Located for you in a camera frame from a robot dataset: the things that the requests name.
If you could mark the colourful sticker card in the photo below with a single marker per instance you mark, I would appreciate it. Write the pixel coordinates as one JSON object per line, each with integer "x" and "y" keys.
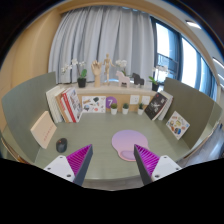
{"x": 177, "y": 125}

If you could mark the small plant in white pot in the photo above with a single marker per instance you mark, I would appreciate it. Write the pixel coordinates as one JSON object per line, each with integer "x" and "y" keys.
{"x": 140, "y": 110}
{"x": 114, "y": 110}
{"x": 125, "y": 110}

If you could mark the purple round number sign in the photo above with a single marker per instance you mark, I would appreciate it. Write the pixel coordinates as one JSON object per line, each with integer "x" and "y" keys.
{"x": 111, "y": 101}

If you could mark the black cover book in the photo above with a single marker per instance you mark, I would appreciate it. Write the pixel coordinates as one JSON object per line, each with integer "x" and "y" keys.
{"x": 155, "y": 106}

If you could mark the wooden artist mannequin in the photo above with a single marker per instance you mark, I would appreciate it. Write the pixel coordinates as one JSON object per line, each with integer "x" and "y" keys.
{"x": 107, "y": 63}

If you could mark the white wall socket plate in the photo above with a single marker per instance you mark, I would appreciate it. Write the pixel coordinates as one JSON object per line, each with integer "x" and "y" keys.
{"x": 134, "y": 99}

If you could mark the beige hardcover book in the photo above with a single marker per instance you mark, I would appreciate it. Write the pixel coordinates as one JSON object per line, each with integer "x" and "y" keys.
{"x": 43, "y": 130}

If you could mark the grey curtain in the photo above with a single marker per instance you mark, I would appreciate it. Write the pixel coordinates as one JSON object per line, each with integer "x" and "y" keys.
{"x": 100, "y": 33}

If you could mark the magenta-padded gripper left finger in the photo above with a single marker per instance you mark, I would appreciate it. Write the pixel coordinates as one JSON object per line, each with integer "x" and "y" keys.
{"x": 60, "y": 166}

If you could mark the black computer mouse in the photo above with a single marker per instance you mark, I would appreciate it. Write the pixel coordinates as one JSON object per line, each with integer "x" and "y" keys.
{"x": 61, "y": 145}

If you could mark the wooden hand model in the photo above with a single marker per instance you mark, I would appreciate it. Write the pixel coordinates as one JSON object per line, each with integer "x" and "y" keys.
{"x": 96, "y": 73}

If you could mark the white wall switch plate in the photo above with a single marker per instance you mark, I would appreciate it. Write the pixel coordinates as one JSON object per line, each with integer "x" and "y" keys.
{"x": 145, "y": 100}

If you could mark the white book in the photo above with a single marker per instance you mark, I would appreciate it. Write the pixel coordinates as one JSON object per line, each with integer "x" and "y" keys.
{"x": 168, "y": 103}

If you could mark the green desk partition panel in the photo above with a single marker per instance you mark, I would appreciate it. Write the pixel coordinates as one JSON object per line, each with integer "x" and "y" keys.
{"x": 23, "y": 106}
{"x": 193, "y": 106}

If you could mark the white orchid in black pot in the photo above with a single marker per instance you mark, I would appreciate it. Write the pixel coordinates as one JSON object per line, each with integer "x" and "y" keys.
{"x": 155, "y": 86}
{"x": 81, "y": 82}

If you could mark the pink horse figure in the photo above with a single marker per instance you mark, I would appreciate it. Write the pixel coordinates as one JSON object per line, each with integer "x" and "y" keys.
{"x": 122, "y": 80}

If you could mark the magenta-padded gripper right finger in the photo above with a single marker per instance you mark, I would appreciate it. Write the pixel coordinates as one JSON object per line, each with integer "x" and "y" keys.
{"x": 165, "y": 166}

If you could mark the white books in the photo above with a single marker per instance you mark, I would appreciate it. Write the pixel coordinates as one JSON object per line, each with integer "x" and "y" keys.
{"x": 53, "y": 105}

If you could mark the white sticker sheet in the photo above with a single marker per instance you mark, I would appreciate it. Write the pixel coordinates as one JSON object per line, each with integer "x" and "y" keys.
{"x": 93, "y": 104}

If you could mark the wooden back shelf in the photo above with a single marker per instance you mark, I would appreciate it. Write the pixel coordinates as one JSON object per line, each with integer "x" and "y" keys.
{"x": 110, "y": 90}

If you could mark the purple round mouse pad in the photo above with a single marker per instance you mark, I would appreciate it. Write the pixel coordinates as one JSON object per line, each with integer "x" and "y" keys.
{"x": 126, "y": 141}

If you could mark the brown book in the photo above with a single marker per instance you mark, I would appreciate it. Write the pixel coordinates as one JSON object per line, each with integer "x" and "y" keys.
{"x": 61, "y": 106}

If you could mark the black horse figure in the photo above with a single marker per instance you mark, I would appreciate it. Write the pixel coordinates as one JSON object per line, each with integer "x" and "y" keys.
{"x": 137, "y": 79}

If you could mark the dark-framed window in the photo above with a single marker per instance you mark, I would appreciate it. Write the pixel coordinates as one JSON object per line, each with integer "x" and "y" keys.
{"x": 188, "y": 60}

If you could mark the red-spined picture-cover book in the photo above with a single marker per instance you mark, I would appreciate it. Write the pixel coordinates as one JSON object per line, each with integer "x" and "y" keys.
{"x": 73, "y": 105}

